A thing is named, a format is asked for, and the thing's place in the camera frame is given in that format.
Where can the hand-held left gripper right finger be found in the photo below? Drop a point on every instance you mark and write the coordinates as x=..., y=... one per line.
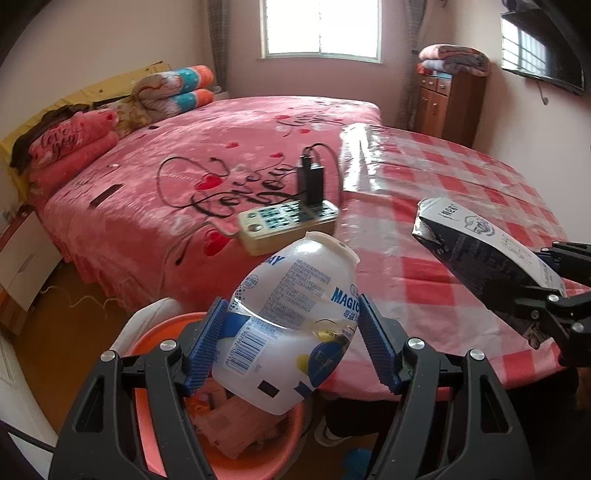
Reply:
x=378, y=344

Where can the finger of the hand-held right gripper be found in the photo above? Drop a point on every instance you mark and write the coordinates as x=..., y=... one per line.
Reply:
x=556, y=270
x=554, y=318

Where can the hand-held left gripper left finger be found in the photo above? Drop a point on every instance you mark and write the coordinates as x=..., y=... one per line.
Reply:
x=207, y=344

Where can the black and white milk carton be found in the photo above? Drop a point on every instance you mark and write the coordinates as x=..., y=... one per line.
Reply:
x=480, y=258

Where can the white plastic bottle blue label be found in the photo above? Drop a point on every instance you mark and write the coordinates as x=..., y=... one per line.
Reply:
x=286, y=323

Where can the orange plastic bin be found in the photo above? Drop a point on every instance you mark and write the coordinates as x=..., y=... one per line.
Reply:
x=152, y=415

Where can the white plastic basin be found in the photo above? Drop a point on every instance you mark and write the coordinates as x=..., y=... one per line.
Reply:
x=138, y=318

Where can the pale pink packet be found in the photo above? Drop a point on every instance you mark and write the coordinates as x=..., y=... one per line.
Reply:
x=240, y=429

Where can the person's white shoe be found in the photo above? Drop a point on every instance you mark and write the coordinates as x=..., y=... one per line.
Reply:
x=332, y=434

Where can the small blue object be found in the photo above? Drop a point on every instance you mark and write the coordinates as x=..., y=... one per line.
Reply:
x=359, y=458

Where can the beige power strip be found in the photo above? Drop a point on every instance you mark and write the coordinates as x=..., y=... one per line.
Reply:
x=286, y=221

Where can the pink white checked tablecloth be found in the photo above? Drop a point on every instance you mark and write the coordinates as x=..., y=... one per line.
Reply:
x=438, y=184

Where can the black power adapter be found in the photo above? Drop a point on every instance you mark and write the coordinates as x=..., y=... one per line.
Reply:
x=310, y=182

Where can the pink heart print bedspread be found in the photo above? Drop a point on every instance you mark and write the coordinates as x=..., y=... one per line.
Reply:
x=184, y=152

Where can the brown wooden cabinet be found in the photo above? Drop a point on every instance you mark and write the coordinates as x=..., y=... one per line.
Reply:
x=450, y=108

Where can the white wooden nightstand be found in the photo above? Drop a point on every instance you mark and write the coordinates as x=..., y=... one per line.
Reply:
x=23, y=263

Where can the folded pink grey blankets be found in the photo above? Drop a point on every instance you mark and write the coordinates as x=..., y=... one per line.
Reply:
x=455, y=60

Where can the floral pillow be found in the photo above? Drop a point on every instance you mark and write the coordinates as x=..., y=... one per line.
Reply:
x=127, y=117

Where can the folded pink blanket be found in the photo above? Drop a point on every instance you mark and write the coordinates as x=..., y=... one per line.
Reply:
x=69, y=143

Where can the grey patterned curtain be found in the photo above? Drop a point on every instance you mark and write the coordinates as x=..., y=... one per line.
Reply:
x=218, y=46
x=413, y=64

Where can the rolled colourful cartoon quilt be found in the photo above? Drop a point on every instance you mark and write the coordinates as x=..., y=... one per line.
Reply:
x=180, y=87

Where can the dark brown cloth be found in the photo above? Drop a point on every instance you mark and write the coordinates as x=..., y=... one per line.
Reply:
x=37, y=122

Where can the window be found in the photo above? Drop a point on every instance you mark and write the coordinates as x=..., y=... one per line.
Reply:
x=321, y=27

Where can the black wall television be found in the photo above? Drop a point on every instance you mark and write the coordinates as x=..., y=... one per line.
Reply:
x=545, y=46

